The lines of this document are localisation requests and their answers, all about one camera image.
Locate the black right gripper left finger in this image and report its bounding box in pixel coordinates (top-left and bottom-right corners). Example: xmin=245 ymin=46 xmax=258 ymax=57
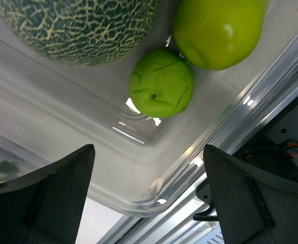
xmin=0 ymin=144 xmax=95 ymax=243

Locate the green netted melon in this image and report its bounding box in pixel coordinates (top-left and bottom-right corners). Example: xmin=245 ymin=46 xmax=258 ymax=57
xmin=0 ymin=1 xmax=157 ymax=67

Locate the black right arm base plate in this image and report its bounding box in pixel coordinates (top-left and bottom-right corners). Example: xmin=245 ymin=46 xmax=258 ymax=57
xmin=193 ymin=93 xmax=298 ymax=222

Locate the light green apple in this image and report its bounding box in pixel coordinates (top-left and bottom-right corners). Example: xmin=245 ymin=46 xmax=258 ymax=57
xmin=129 ymin=48 xmax=194 ymax=118
xmin=173 ymin=0 xmax=270 ymax=70

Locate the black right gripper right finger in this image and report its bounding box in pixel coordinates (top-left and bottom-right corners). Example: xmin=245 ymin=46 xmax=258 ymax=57
xmin=204 ymin=145 xmax=298 ymax=243

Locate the aluminium table edge rail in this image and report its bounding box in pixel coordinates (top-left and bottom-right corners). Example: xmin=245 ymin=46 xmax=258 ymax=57
xmin=101 ymin=34 xmax=298 ymax=243

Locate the clear plastic bin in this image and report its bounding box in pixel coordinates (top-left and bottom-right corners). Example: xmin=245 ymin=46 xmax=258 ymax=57
xmin=0 ymin=1 xmax=298 ymax=217

